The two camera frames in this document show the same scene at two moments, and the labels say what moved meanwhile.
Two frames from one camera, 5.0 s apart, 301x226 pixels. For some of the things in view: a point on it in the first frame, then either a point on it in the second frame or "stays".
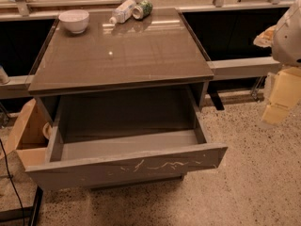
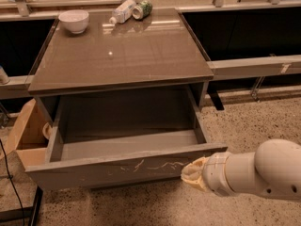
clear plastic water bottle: (123, 12) stays
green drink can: (143, 9) stays
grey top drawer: (118, 138) stays
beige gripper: (288, 41) to (213, 172)
